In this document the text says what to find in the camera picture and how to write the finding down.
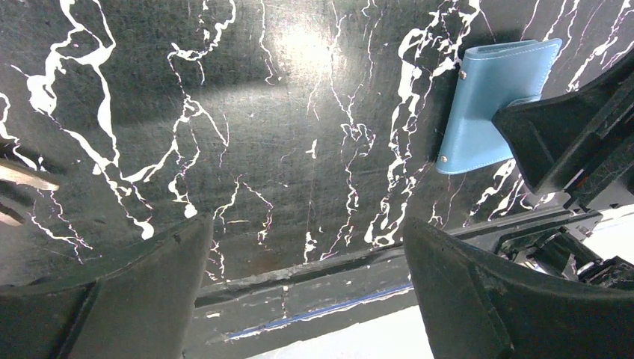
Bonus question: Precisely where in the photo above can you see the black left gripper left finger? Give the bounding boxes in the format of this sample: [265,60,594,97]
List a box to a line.
[1,215,213,358]

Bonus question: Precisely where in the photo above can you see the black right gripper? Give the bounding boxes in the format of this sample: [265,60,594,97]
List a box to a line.
[455,54,633,285]

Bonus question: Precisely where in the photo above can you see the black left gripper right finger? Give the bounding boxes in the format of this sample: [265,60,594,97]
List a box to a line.
[403,218,633,358]

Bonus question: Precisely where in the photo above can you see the blue leather card holder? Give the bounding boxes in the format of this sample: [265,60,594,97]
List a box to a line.
[435,38,562,175]

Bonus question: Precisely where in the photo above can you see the yellow black handled pliers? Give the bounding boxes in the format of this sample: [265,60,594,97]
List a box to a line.
[1,159,60,206]

